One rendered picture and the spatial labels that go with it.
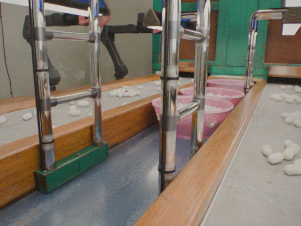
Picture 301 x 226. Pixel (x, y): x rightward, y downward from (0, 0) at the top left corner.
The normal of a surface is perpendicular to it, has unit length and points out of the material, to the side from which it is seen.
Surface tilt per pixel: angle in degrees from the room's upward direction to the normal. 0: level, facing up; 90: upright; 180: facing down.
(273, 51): 90
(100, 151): 90
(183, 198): 0
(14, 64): 90
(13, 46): 90
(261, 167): 0
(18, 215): 0
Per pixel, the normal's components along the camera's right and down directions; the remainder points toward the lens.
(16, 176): 0.90, 0.11
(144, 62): -0.53, 0.19
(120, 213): 0.01, -0.97
